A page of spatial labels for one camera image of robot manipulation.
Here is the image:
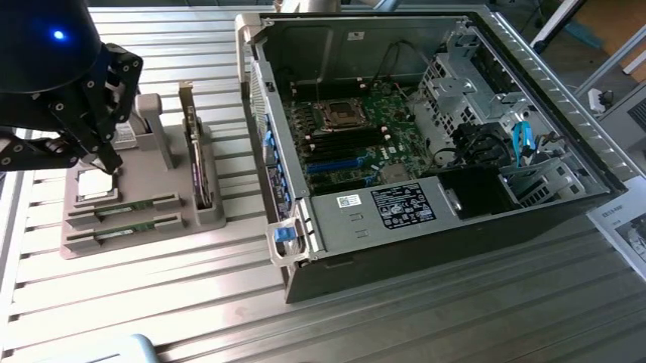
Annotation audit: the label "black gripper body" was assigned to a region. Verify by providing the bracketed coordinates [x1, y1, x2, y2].
[0, 0, 108, 95]

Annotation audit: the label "green RAM stick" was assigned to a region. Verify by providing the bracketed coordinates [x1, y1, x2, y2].
[93, 200, 154, 217]
[92, 222, 154, 240]

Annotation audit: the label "black RAM slots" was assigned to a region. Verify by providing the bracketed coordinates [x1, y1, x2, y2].
[304, 127, 391, 153]

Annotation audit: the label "silver hard disk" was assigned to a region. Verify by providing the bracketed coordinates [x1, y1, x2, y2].
[112, 116, 152, 150]

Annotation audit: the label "CPU chip with silver lid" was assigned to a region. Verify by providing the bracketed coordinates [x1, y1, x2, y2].
[76, 169, 120, 198]

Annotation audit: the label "graphics card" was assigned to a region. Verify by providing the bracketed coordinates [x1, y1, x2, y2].
[177, 80, 215, 211]

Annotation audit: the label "grey parts rack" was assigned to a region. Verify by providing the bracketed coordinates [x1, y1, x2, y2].
[58, 92, 229, 262]

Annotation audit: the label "CPU socket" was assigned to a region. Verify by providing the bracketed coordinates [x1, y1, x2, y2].
[311, 99, 363, 135]

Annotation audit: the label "blue case latch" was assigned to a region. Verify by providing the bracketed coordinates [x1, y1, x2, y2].
[271, 224, 296, 244]

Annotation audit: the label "blue expansion slot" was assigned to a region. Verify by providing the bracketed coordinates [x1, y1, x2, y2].
[305, 156, 365, 175]

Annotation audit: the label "pale blue rounded object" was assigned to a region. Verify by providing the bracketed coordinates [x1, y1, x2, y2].
[0, 334, 158, 363]

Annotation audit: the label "green motherboard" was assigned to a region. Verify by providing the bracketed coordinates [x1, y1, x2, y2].
[281, 87, 436, 194]

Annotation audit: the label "grey power supply unit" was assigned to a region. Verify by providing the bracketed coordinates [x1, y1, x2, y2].
[305, 177, 456, 253]

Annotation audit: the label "silver disk bay cage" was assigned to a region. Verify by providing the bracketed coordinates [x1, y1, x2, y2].
[416, 48, 507, 153]

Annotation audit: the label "black open PC case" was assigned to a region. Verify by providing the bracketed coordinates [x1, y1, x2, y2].
[233, 11, 630, 304]

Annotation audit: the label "white power strip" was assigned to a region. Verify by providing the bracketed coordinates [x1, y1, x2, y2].
[586, 88, 607, 113]

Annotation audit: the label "printed paper sheet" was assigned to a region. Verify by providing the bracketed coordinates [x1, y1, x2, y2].
[584, 177, 646, 278]

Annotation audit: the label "black looped wire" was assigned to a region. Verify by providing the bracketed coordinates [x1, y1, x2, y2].
[373, 39, 431, 83]

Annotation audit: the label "light blue flat wire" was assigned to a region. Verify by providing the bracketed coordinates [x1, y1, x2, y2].
[511, 120, 536, 168]

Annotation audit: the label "wooden desk with white frame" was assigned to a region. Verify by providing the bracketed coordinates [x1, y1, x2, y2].
[528, 0, 646, 79]

